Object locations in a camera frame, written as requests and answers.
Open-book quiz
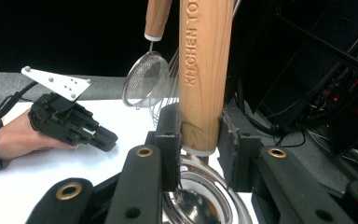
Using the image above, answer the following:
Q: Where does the white table mat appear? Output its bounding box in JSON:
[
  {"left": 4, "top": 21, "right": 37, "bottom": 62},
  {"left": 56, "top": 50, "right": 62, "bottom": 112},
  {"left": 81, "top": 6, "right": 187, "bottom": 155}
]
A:
[{"left": 0, "top": 98, "right": 259, "bottom": 224}]

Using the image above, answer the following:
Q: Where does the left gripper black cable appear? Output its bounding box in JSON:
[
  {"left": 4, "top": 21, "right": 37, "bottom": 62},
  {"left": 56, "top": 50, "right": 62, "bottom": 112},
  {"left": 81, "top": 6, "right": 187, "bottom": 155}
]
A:
[{"left": 0, "top": 81, "right": 40, "bottom": 120}]

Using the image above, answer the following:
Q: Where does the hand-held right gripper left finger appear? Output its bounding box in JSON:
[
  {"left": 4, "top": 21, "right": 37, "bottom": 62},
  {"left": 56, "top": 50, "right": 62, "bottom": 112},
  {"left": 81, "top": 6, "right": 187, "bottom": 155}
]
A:
[{"left": 105, "top": 104, "right": 183, "bottom": 224}]

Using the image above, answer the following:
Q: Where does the wooden handled steel ladle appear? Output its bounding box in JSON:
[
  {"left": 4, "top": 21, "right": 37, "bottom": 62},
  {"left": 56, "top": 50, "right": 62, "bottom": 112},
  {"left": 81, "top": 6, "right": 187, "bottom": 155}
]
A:
[{"left": 161, "top": 0, "right": 254, "bottom": 224}]

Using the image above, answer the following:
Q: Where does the wooden handled mesh strainer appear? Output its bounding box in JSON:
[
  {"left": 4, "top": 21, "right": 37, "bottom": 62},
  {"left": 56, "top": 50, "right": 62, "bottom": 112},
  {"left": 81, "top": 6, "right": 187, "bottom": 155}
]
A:
[{"left": 121, "top": 0, "right": 173, "bottom": 109}]

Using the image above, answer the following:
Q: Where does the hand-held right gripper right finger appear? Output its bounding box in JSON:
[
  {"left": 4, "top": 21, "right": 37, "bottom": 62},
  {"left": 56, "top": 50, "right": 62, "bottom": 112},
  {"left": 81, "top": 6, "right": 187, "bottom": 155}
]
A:
[{"left": 218, "top": 108, "right": 355, "bottom": 224}]

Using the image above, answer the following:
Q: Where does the dark electronics equipment with cables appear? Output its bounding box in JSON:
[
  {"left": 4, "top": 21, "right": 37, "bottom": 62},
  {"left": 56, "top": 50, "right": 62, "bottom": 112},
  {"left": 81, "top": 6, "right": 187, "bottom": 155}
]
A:
[{"left": 239, "top": 0, "right": 358, "bottom": 175}]

